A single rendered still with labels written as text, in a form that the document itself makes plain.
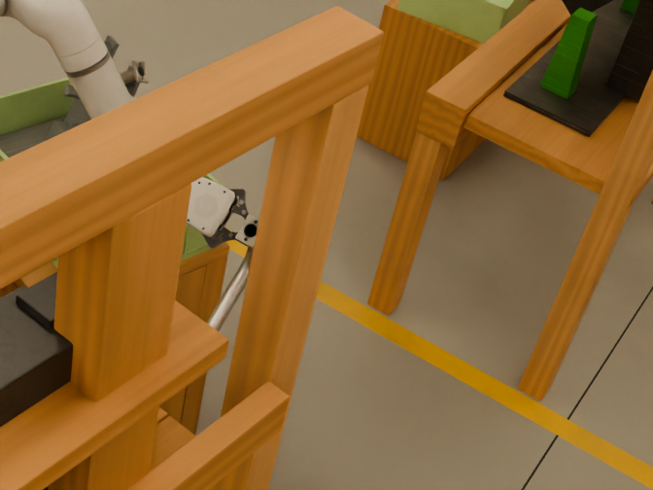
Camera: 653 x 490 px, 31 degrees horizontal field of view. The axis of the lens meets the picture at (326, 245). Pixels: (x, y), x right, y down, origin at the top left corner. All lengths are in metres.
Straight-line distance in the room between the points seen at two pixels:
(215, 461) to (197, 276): 1.17
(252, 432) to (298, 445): 1.68
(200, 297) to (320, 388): 0.85
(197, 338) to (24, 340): 0.27
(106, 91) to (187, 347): 0.70
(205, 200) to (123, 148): 0.94
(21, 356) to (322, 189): 0.53
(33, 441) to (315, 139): 0.59
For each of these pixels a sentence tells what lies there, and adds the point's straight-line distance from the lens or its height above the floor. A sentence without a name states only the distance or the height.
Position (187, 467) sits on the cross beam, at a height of 1.27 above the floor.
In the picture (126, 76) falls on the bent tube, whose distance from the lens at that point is 2.98.
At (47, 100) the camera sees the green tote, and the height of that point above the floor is 0.91.
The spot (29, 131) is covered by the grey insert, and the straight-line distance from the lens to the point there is 3.29.
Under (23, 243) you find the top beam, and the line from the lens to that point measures 1.33.
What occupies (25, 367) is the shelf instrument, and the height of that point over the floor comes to 1.61.
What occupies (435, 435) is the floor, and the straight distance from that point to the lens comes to 3.84.
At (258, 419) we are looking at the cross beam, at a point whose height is 1.27.
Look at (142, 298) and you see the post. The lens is 1.58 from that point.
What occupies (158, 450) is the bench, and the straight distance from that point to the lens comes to 2.47.
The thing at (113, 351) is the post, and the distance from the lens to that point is 1.60.
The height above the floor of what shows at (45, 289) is 1.63.
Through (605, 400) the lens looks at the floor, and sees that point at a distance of 4.19.
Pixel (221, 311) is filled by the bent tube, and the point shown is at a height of 1.11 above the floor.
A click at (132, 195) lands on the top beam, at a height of 1.88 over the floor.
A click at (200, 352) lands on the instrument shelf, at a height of 1.54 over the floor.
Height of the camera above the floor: 2.77
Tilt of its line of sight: 39 degrees down
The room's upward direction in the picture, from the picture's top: 14 degrees clockwise
